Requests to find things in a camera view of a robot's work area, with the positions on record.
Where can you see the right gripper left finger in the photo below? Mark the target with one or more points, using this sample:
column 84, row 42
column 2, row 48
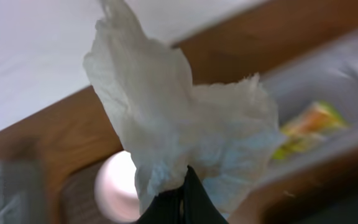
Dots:
column 166, row 208

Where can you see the white tissue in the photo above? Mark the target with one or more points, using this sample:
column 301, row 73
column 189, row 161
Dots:
column 226, row 132

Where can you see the pink bowl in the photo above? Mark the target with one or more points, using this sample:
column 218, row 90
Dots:
column 114, row 189

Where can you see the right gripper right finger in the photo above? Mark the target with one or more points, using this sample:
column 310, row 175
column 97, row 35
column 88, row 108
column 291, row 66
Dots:
column 198, row 208

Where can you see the grey plastic dish rack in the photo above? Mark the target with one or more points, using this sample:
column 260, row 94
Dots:
column 22, row 193

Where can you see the black tray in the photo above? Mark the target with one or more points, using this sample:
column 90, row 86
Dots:
column 335, row 203

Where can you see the green snack wrapper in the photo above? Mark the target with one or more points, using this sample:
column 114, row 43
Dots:
column 313, row 126

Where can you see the clear plastic bin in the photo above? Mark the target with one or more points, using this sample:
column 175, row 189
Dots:
column 330, row 74

